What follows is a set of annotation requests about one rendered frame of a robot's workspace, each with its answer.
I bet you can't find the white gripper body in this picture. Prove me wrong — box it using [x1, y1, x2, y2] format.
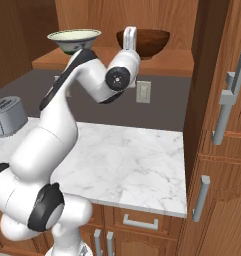
[122, 26, 139, 52]

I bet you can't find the tall wooden cabinet door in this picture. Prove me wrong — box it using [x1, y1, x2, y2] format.
[186, 156, 241, 256]
[202, 0, 241, 135]

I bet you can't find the wooden base cabinet door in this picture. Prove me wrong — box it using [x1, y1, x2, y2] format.
[79, 223, 105, 256]
[104, 229, 180, 256]

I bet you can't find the brown wooden bowl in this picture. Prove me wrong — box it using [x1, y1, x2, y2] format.
[115, 28, 171, 61]

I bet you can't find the white and green bowl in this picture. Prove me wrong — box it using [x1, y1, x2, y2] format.
[46, 28, 103, 56]

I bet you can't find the silver toaster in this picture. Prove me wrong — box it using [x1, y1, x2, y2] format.
[0, 95, 29, 139]

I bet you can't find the wooden drawer front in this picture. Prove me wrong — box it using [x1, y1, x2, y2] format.
[111, 206, 167, 239]

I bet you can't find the wooden wall cabinet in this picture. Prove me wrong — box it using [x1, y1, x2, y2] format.
[31, 0, 200, 78]

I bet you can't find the white wall outlet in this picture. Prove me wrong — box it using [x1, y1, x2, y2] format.
[135, 80, 152, 105]

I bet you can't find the wooden wall cabinet door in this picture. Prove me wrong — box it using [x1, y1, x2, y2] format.
[183, 0, 232, 183]
[0, 0, 58, 94]

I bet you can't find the long grey cabinet handle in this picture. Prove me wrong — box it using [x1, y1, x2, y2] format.
[211, 19, 241, 147]

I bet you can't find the short grey cabinet handle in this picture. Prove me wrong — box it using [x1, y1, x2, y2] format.
[192, 175, 212, 223]

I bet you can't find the grey drawer handle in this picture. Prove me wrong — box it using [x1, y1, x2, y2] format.
[122, 213, 160, 231]

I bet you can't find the grey base cabinet handle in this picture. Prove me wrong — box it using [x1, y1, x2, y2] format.
[93, 228, 103, 256]
[105, 231, 116, 256]

